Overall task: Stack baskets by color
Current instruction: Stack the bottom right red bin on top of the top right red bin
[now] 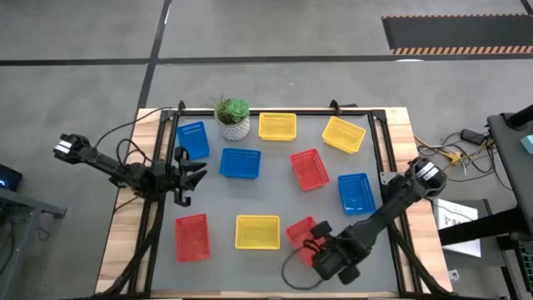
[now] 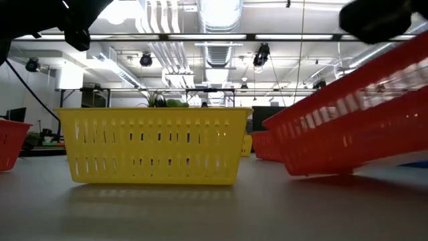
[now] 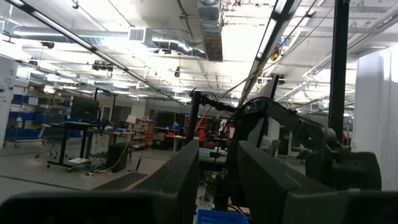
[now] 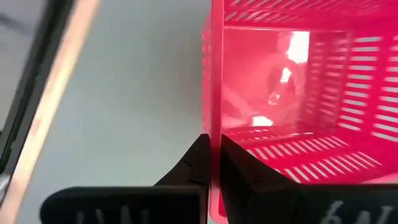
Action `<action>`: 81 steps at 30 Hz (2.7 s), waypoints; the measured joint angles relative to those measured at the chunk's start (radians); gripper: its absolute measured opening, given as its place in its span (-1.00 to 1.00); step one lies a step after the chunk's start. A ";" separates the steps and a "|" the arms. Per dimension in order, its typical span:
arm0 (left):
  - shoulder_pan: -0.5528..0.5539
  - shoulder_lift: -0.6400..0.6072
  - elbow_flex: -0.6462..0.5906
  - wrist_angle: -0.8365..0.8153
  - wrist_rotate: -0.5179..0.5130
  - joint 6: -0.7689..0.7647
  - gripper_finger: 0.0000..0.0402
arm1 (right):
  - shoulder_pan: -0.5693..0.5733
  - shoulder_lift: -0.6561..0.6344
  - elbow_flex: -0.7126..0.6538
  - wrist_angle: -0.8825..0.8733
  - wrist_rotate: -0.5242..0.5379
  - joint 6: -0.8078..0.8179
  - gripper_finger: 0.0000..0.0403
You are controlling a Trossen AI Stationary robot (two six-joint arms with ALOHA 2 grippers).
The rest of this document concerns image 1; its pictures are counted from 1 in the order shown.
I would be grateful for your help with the green succulent in white pot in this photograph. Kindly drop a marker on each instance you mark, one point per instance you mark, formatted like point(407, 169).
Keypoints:
point(235, 131)

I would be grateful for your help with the white printed cardboard box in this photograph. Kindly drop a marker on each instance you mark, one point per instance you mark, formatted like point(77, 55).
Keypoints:
point(454, 212)

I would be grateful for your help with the grey metal mounting plate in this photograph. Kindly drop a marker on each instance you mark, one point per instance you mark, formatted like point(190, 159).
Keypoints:
point(385, 178)

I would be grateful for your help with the red plastic mesh basket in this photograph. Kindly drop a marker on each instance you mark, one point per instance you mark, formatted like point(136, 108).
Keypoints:
point(310, 170)
point(192, 238)
point(297, 233)

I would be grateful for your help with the black hazard-striped floor mat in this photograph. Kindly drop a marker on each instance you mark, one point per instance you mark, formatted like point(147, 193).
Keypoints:
point(458, 33)

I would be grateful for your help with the black metal beam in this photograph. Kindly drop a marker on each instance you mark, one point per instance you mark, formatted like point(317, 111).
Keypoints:
point(479, 227)

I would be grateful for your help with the blue plastic mesh basket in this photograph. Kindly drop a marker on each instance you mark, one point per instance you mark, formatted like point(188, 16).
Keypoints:
point(240, 163)
point(191, 141)
point(356, 196)

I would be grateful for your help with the backlit keyboard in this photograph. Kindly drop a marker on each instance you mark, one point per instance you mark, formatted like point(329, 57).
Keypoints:
point(528, 262)

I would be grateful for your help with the grey metal desk frame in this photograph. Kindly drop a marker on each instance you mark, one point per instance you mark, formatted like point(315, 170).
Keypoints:
point(25, 202)

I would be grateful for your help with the teal box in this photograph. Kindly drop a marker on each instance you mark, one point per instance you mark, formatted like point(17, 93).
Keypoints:
point(529, 143)

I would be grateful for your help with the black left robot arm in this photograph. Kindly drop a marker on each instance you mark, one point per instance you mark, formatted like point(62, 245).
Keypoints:
point(104, 160)

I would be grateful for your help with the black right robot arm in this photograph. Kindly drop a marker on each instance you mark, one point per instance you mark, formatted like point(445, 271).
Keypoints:
point(375, 218)

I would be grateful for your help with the small white bracket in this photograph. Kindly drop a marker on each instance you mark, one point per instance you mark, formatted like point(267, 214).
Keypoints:
point(454, 275)

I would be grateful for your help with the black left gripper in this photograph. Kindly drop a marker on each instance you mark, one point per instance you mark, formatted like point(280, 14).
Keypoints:
point(180, 183)

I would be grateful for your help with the black device with blue light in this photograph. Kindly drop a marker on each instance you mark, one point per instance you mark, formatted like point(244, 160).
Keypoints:
point(10, 177)

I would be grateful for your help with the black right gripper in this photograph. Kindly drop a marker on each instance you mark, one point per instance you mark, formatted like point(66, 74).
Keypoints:
point(333, 258)

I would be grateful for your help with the black aluminium table frame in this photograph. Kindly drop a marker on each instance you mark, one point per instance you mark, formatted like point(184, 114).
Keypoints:
point(195, 111)

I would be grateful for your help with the black power adapter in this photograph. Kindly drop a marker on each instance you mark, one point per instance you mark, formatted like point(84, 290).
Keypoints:
point(472, 136)

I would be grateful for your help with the grey table mat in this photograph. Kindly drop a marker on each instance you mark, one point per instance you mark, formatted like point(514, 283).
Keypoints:
point(270, 196)

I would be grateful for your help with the black side table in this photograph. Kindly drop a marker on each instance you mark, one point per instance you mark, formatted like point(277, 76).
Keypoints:
point(514, 166)

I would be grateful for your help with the yellow plastic mesh basket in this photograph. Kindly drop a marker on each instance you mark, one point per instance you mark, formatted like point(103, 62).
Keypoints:
point(277, 127)
point(343, 134)
point(257, 232)

